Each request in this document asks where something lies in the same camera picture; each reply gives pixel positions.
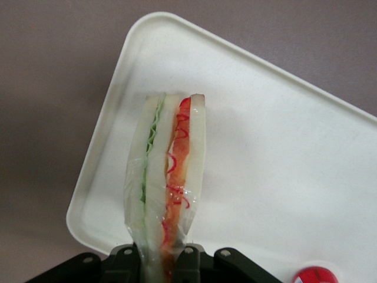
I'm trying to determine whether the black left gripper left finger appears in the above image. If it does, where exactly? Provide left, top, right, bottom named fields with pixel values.
left=29, top=242, right=145, bottom=283

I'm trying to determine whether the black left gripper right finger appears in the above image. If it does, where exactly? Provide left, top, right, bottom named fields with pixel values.
left=173, top=243, right=280, bottom=283

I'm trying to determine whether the triangle sandwich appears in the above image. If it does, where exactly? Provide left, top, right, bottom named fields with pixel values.
left=123, top=92, right=208, bottom=283

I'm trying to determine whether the beige plastic tray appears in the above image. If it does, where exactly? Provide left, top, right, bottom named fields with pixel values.
left=65, top=11, right=377, bottom=283

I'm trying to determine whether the red-lidded small cup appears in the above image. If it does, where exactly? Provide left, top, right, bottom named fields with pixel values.
left=293, top=260, right=342, bottom=283

